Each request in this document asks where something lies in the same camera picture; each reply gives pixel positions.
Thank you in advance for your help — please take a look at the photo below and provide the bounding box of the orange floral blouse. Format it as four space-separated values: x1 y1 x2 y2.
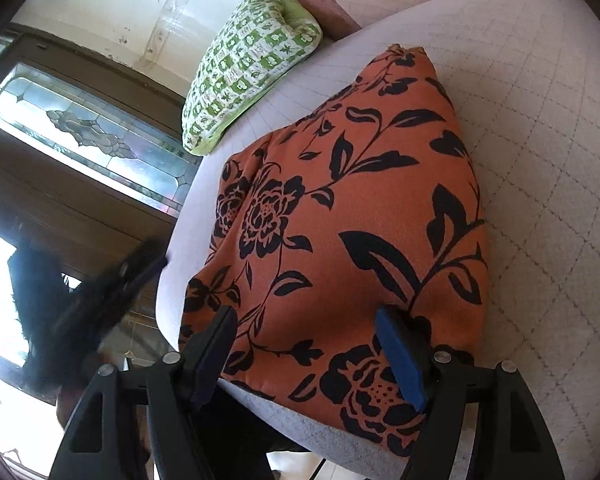
180 44 489 457

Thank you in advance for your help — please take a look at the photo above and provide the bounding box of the person's left hand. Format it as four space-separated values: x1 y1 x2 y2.
56 380 90 429

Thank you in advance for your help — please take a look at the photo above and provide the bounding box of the stained glass door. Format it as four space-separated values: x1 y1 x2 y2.
0 22 204 480

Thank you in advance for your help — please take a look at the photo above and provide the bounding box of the quilted pink bedspread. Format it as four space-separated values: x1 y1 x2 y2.
156 0 600 479

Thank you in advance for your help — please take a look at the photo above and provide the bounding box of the green patterned pillow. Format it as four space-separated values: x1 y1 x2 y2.
182 0 323 156

